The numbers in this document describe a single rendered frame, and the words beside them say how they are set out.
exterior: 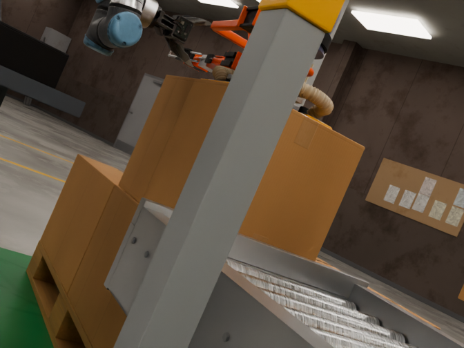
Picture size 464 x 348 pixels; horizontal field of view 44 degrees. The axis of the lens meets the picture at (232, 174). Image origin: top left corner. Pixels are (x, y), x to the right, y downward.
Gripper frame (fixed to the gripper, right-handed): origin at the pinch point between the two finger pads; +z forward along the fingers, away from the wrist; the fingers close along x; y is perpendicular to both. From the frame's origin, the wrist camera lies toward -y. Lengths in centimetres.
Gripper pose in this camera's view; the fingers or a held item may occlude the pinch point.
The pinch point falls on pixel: (202, 45)
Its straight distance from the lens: 191.9
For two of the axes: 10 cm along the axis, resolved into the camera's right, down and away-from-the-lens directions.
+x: 4.1, -9.1, 0.0
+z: 7.9, 3.5, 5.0
